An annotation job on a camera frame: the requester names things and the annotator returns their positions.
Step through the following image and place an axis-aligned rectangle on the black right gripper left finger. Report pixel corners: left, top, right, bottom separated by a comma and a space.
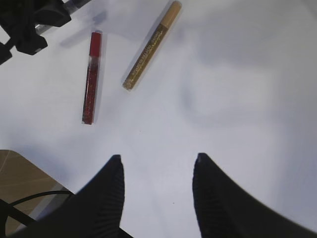
0, 154, 125, 238

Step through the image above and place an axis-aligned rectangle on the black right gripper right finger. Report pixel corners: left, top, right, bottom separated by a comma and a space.
192, 153, 317, 238

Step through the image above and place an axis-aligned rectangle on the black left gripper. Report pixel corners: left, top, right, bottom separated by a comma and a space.
0, 0, 72, 66

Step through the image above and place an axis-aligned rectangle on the silver glitter pen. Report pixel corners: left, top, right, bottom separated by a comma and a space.
35, 0, 91, 35

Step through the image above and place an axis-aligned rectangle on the gold glitter pen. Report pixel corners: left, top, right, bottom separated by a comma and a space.
122, 0, 182, 91

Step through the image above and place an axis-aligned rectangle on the red glitter pen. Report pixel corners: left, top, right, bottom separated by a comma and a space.
82, 32, 102, 125

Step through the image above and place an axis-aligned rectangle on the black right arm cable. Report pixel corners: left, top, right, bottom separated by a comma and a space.
0, 189, 75, 229

